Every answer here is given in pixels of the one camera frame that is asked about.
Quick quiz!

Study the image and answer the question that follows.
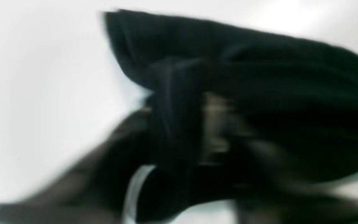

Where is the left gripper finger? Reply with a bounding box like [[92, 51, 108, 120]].
[[0, 109, 153, 224]]

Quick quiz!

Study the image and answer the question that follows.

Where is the black graphic print T-shirt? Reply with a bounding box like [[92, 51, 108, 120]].
[[94, 10, 358, 224]]

